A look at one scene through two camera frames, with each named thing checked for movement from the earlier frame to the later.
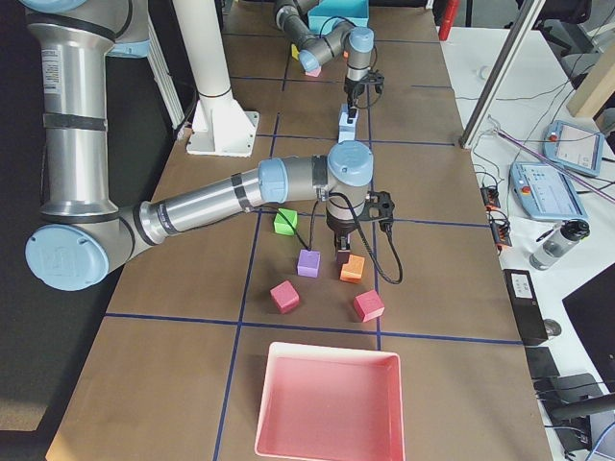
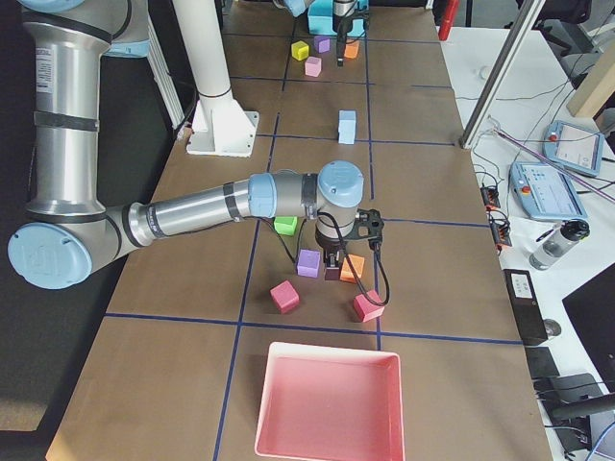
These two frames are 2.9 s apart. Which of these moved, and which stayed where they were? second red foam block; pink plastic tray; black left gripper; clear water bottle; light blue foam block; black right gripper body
Moved: black left gripper; black right gripper body
Stayed: second red foam block; pink plastic tray; clear water bottle; light blue foam block
